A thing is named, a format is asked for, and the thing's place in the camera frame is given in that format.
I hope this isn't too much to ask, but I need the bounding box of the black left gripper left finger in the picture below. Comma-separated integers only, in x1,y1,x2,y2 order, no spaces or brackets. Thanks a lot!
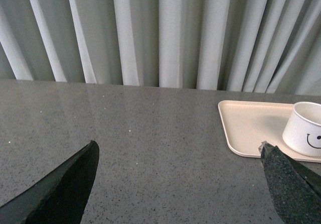
1,141,99,223

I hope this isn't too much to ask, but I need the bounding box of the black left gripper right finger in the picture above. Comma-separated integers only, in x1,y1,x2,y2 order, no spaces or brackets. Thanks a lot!
259,141,320,223

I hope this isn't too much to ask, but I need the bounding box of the white smiley mug black handle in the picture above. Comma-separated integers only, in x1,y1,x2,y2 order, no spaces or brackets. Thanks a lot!
282,101,320,157

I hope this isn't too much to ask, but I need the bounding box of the beige rectangular plastic tray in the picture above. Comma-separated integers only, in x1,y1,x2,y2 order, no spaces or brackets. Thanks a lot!
218,100,320,163

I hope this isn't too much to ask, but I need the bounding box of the grey pleated curtain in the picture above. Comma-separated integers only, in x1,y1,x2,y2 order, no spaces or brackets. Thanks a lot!
1,0,320,95

